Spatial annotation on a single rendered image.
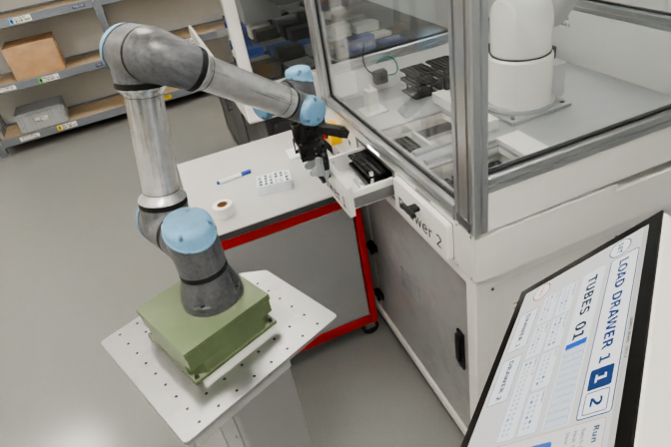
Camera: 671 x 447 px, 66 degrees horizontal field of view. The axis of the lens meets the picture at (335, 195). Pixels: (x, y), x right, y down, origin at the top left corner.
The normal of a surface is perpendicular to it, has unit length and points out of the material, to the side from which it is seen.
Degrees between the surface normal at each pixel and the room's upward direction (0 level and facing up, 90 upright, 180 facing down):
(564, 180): 90
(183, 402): 0
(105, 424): 0
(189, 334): 1
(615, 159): 90
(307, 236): 90
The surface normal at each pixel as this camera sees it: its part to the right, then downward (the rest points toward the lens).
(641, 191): 0.37, 0.45
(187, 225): -0.07, -0.80
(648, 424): 0.43, -0.54
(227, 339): 0.70, 0.29
